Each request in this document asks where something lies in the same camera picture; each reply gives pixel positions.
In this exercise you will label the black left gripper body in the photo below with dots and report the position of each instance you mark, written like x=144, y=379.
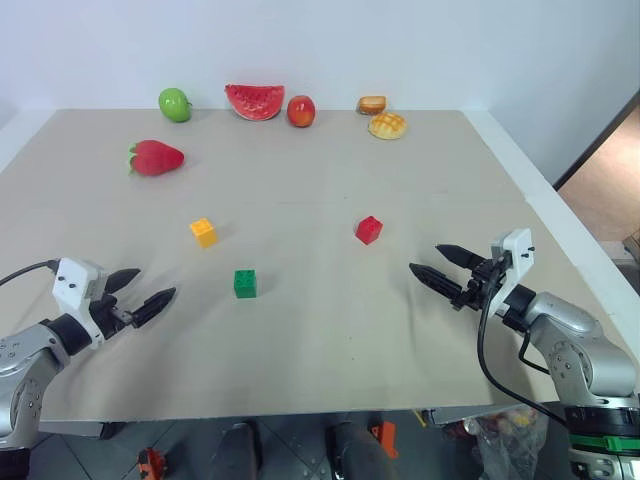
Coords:
x=111, y=314

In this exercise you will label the beige table cloth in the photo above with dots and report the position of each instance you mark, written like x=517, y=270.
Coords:
x=280, y=310

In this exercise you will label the toy watermelon slice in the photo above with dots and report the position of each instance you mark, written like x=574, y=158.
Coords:
x=254, y=101

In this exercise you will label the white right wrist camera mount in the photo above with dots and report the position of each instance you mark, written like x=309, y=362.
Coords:
x=515, y=260

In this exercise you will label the green toy apple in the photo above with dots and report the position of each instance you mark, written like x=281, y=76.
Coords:
x=174, y=104

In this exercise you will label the clear plastic bag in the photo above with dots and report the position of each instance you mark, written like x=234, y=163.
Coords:
x=505, y=440

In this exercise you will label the red toy block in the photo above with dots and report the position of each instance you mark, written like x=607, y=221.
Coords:
x=369, y=230

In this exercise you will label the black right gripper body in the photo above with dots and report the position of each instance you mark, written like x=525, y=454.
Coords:
x=476, y=287

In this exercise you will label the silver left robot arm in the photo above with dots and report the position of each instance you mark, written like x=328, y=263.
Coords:
x=30, y=357

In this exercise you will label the green toy block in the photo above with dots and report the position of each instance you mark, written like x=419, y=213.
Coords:
x=245, y=283

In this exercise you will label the orange plastic part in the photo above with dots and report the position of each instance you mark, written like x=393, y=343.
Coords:
x=154, y=462
x=385, y=437

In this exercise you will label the red toy apple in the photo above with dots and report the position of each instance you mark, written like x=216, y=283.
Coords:
x=301, y=111

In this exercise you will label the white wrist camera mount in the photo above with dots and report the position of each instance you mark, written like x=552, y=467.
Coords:
x=515, y=260
x=75, y=287

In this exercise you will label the red toy strawberry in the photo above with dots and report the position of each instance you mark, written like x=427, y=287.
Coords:
x=156, y=158

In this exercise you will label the yellow toy block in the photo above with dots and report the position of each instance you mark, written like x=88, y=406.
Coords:
x=204, y=232

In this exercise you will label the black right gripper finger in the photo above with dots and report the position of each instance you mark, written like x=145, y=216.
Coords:
x=435, y=281
x=456, y=254

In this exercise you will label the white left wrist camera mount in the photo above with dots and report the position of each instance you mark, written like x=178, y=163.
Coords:
x=75, y=287

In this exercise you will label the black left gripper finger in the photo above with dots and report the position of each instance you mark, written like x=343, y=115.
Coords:
x=152, y=303
x=122, y=278

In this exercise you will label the toy pineapple bun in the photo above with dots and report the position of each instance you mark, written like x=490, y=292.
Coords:
x=388, y=125

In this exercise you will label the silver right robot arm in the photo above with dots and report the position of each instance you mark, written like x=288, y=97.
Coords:
x=575, y=345

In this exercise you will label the dark rounded shape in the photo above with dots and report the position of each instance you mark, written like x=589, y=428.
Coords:
x=239, y=452
x=357, y=452

